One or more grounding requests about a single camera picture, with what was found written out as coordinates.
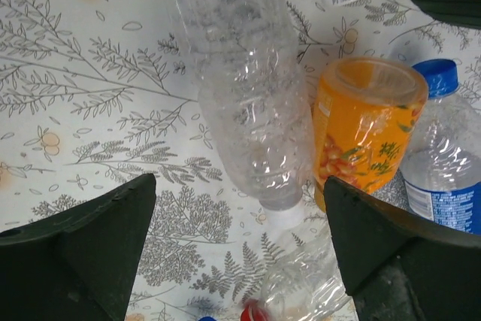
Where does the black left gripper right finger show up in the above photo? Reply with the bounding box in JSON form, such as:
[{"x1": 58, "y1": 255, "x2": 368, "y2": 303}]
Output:
[{"x1": 323, "y1": 177, "x2": 480, "y2": 321}]

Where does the floral table mat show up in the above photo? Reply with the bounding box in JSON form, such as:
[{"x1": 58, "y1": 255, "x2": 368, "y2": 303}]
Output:
[{"x1": 0, "y1": 0, "x2": 481, "y2": 321}]

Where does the clear bottle red cap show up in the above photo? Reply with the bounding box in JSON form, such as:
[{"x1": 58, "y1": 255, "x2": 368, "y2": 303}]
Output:
[{"x1": 240, "y1": 228, "x2": 350, "y2": 321}]

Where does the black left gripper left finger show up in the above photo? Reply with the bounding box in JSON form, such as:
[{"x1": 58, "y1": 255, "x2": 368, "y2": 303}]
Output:
[{"x1": 1, "y1": 174, "x2": 156, "y2": 320}]

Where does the orange juice bottle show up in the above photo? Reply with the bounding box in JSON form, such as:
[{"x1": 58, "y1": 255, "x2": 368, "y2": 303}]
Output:
[{"x1": 313, "y1": 56, "x2": 428, "y2": 210}]

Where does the blue label bottle blue cap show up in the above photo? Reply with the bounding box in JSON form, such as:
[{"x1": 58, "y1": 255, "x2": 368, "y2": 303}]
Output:
[{"x1": 400, "y1": 59, "x2": 480, "y2": 235}]

